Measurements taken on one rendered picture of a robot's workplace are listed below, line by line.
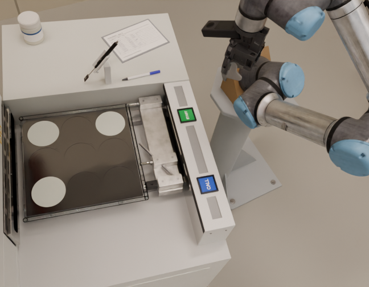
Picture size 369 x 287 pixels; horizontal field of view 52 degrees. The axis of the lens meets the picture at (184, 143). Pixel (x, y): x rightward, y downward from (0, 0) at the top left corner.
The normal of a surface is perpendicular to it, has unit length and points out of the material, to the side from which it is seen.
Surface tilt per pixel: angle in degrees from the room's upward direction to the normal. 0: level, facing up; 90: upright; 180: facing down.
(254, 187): 0
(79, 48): 0
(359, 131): 38
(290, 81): 46
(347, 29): 86
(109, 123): 1
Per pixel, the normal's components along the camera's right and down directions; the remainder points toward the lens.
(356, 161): -0.65, 0.70
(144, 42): 0.12, -0.51
